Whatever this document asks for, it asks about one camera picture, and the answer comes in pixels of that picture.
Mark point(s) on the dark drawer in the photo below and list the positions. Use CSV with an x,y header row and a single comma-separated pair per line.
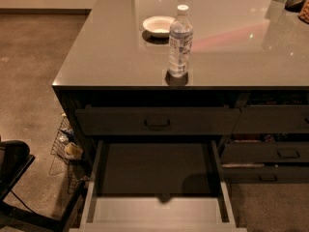
x,y
268,175
273,119
265,152
96,121

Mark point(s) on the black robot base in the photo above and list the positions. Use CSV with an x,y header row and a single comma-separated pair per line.
x,y
42,199

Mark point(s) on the open middle drawer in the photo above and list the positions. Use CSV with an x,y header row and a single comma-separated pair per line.
x,y
160,187

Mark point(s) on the dark cabinet counter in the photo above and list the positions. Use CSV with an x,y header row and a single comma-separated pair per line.
x,y
245,53

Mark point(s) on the dark top right drawer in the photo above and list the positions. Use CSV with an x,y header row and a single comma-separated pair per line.
x,y
273,119

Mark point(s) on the dark middle right drawer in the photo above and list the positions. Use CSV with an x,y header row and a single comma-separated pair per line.
x,y
265,152

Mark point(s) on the dark top left drawer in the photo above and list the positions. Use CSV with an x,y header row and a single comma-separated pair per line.
x,y
96,121

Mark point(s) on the wire basket with items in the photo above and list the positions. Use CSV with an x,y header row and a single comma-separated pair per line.
x,y
66,145

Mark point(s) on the white bowl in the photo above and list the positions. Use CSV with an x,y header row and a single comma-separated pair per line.
x,y
158,26

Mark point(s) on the dark bottom right drawer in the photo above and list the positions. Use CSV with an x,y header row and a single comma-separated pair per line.
x,y
268,175

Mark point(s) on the clear plastic water bottle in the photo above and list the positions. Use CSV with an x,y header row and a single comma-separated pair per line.
x,y
180,43

